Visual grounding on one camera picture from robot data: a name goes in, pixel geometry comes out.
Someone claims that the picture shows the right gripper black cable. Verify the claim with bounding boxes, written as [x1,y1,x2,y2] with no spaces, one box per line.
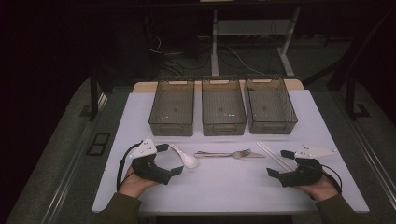
[321,163,343,194]

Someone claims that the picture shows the white ceramic spoon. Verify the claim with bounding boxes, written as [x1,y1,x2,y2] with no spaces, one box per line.
[167,143,199,170]

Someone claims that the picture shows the brown translucent plastic basket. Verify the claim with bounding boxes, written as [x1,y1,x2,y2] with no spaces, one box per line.
[201,77,248,137]
[148,78,195,137]
[245,77,299,135]

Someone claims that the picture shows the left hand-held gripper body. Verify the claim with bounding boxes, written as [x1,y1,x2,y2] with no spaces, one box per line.
[129,138,174,186]

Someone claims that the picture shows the white table mat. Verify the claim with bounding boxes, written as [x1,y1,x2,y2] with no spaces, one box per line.
[92,89,371,215]

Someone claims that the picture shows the person's right hand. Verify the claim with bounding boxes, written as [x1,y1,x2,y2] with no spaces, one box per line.
[295,174,340,203]

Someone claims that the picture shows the black metal stand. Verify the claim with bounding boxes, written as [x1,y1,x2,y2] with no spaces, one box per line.
[345,74,372,121]
[89,68,108,122]

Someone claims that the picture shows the white floor cable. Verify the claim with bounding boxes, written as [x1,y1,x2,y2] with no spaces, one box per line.
[226,46,265,77]

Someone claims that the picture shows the person's left hand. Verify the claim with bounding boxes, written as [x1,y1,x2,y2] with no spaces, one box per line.
[119,166,160,200]

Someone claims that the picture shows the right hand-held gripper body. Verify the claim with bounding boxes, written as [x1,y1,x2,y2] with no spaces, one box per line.
[277,143,338,189]

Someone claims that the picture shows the white metal desk frame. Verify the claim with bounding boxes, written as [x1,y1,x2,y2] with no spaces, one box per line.
[210,7,302,78]

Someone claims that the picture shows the tangle of dark floor cables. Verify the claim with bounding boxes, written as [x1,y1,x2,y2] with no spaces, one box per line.
[144,15,216,77]

